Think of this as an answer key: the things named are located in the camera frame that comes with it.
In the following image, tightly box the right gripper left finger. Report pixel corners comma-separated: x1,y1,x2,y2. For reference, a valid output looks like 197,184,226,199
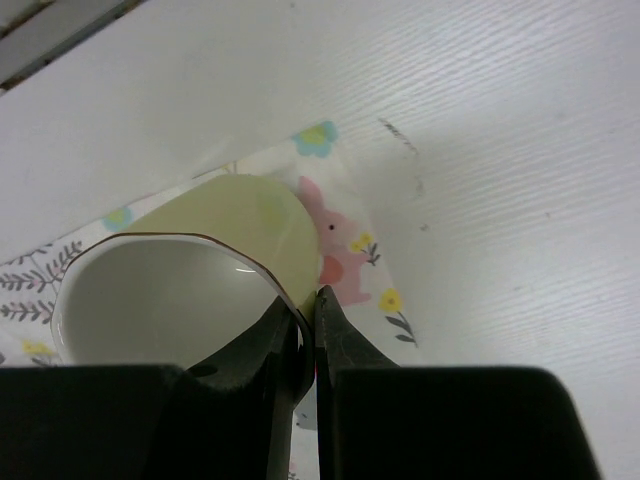
1,300,300,479

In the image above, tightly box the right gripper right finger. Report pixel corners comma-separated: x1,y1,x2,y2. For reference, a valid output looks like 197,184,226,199
315,287,601,479

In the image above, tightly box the pale yellow mug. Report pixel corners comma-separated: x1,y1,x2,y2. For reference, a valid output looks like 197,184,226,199
51,174,320,397

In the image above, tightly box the animal print cloth placemat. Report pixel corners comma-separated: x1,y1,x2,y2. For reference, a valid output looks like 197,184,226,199
1,121,416,448

